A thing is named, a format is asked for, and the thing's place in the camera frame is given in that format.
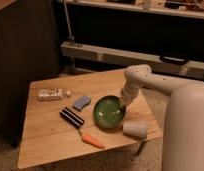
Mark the black handle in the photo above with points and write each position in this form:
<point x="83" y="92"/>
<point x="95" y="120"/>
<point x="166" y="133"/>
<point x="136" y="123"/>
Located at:
<point x="171" y="60"/>

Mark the green ceramic bowl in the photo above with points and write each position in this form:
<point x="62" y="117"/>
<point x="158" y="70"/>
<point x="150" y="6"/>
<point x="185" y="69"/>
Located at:
<point x="108" y="113"/>

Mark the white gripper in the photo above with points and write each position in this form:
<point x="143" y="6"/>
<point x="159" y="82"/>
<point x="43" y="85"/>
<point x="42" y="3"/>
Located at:
<point x="128" y="94"/>

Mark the blue sponge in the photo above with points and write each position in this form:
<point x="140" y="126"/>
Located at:
<point x="80" y="103"/>

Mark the black striped rectangular bar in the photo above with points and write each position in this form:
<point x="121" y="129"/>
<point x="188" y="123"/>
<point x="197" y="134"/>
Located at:
<point x="71" y="117"/>

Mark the orange toy carrot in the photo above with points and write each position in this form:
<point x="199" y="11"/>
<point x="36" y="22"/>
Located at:
<point x="90" y="140"/>

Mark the metal shelf rail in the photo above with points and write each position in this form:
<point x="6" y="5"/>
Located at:
<point x="121" y="57"/>

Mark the clear plastic bottle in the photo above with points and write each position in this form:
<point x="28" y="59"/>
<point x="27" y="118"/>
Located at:
<point x="52" y="94"/>

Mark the white paper cup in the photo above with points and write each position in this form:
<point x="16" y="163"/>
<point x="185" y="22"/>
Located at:
<point x="135" y="128"/>

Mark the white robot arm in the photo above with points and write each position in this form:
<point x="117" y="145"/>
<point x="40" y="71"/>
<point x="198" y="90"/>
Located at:
<point x="183" y="138"/>

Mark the metal stand pole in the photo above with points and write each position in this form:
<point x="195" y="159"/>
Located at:
<point x="71" y="37"/>

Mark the upper wooden shelf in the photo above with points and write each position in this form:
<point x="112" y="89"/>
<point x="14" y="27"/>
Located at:
<point x="136" y="8"/>

